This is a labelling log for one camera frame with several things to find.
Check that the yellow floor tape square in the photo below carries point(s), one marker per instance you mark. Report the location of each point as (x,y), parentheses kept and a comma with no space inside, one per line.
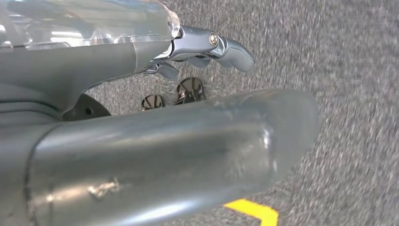
(255,212)

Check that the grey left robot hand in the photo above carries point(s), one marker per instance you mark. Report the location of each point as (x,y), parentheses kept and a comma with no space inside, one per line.
(62,62)

